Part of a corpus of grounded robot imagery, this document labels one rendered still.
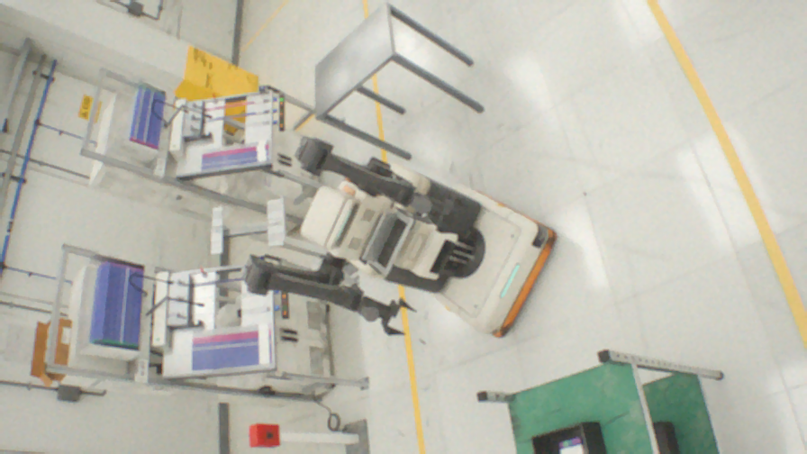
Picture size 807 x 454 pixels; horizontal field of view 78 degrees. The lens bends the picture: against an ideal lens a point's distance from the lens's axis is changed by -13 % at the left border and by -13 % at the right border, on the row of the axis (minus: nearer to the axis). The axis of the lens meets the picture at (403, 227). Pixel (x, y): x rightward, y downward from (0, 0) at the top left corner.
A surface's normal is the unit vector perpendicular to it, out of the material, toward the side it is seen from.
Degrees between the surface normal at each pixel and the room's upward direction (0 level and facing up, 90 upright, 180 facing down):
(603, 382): 0
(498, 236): 0
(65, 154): 90
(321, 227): 42
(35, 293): 90
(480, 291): 0
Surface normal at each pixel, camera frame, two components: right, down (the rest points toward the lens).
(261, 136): -0.03, -0.47
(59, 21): 0.69, -0.42
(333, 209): -0.16, 0.07
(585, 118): -0.72, -0.26
